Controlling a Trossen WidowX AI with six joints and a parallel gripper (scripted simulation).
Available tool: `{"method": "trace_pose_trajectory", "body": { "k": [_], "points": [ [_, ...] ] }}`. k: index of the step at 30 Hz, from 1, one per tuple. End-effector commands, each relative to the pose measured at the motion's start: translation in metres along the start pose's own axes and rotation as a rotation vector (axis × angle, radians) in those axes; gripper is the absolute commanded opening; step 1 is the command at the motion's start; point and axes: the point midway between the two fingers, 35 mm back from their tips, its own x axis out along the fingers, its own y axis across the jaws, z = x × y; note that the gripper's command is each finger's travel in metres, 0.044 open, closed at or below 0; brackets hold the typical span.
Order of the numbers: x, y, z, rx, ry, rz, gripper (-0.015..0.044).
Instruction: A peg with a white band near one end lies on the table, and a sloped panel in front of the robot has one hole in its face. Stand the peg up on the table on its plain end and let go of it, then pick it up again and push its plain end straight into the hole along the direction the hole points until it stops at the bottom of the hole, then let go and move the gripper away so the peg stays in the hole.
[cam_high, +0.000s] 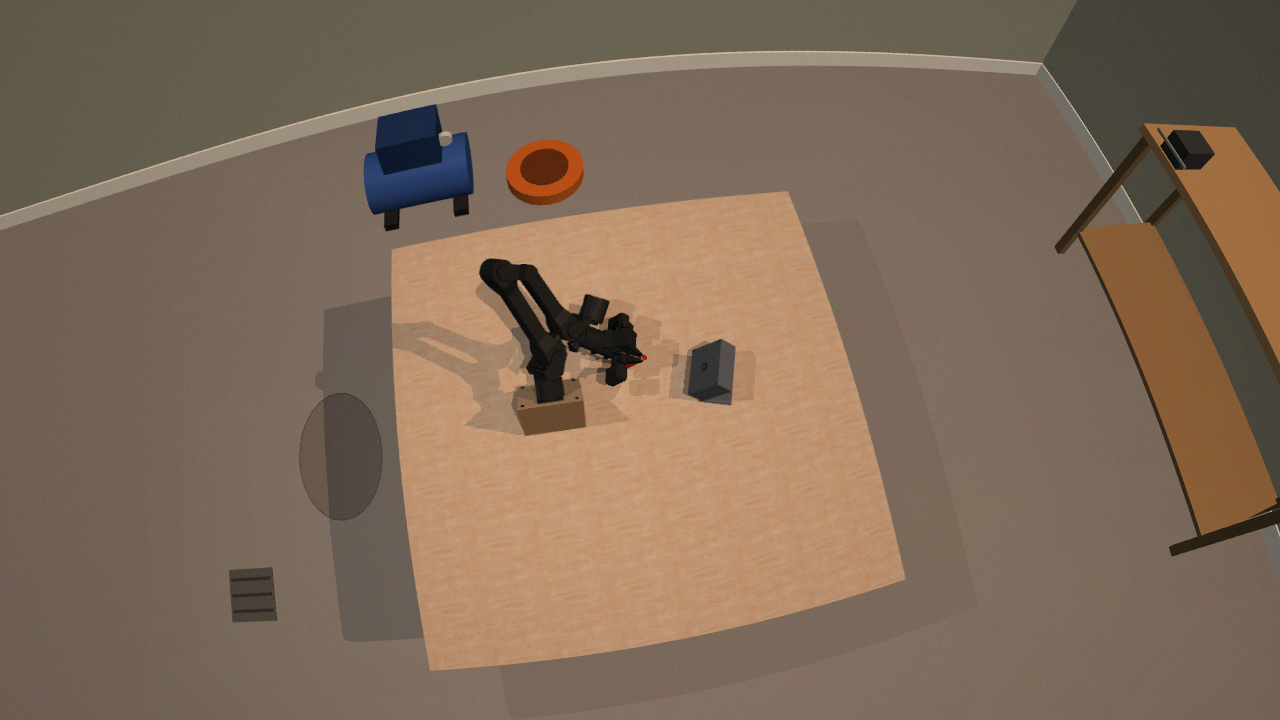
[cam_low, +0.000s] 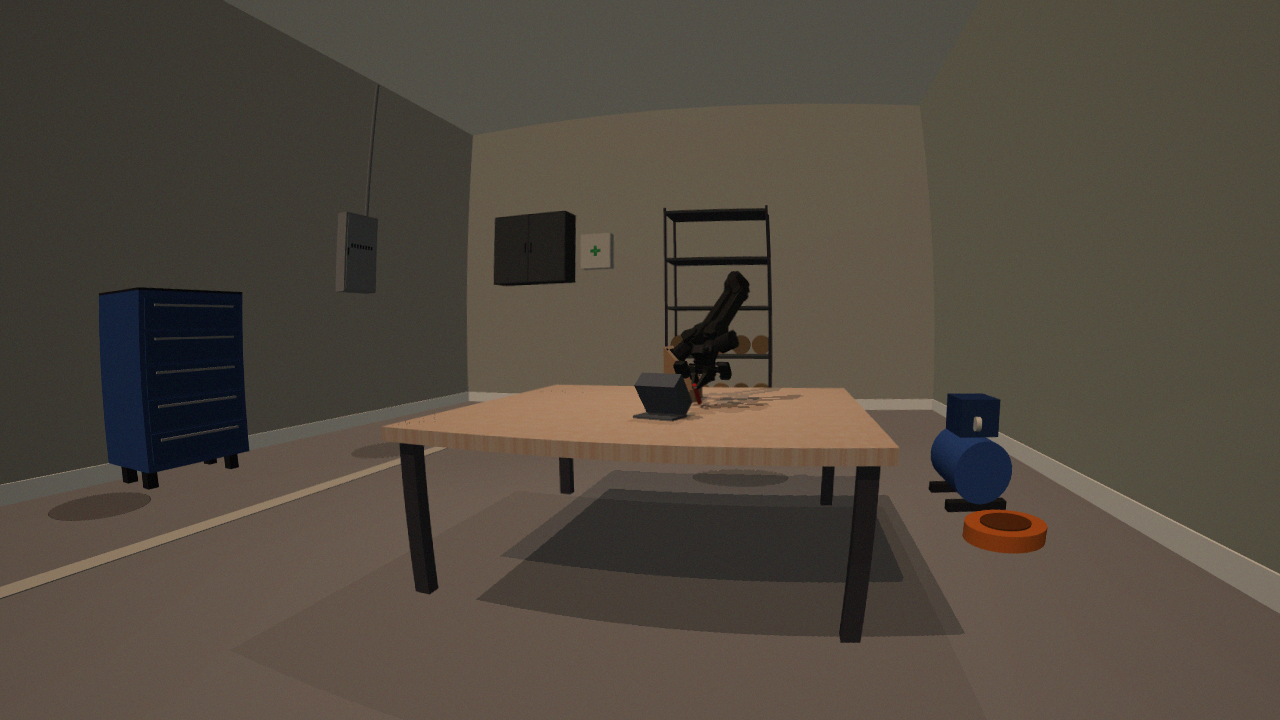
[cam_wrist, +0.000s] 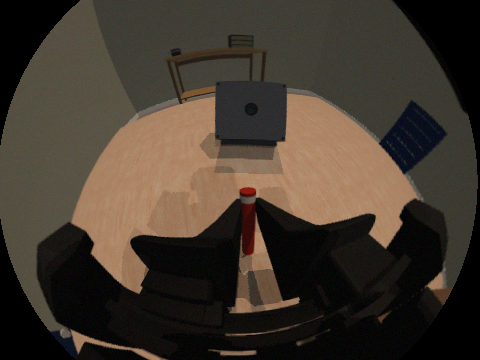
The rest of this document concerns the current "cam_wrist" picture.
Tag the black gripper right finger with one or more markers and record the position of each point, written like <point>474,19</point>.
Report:
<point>296,246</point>

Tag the red peg with white band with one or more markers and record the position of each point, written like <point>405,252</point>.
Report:
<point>248,215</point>

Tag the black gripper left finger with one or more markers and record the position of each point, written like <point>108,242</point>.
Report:
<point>214,253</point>

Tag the dark grey sloped panel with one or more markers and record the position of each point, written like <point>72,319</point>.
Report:
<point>250,112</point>

